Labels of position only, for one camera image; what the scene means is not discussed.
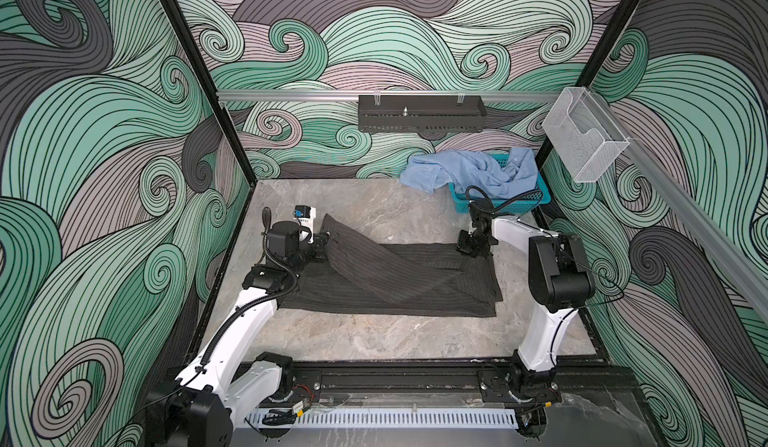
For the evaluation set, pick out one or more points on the black corner post right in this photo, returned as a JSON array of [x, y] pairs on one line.
[[615, 64]]

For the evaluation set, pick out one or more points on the white slotted cable duct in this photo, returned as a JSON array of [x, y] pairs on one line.
[[402, 418]]

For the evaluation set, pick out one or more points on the black corner post left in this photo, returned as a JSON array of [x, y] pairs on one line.
[[183, 32]]

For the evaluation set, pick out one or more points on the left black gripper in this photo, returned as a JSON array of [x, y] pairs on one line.
[[317, 245]]

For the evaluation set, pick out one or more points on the light blue shirt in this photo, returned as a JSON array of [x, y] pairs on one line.
[[463, 169]]

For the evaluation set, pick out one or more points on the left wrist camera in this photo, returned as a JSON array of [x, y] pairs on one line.
[[305, 216]]

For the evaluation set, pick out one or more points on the dark grey pinstriped shirt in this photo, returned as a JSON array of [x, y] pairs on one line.
[[363, 277]]

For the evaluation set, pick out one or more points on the teal plastic basket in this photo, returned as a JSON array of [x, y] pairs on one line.
[[519, 204]]

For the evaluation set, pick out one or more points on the aluminium rail right wall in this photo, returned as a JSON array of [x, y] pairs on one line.
[[662, 160]]

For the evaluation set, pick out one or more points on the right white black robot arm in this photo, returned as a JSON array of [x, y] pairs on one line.
[[560, 281]]

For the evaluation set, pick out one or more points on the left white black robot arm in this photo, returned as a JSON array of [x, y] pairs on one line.
[[204, 403]]

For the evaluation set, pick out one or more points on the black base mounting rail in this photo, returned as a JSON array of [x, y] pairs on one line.
[[489, 380]]

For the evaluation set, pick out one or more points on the black perforated metal tray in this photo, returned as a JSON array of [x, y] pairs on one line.
[[421, 114]]

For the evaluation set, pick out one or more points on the black corner post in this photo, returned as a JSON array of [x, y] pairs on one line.
[[615, 64], [183, 32]]

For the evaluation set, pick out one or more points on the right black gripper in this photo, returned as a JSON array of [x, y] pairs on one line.
[[461, 246]]

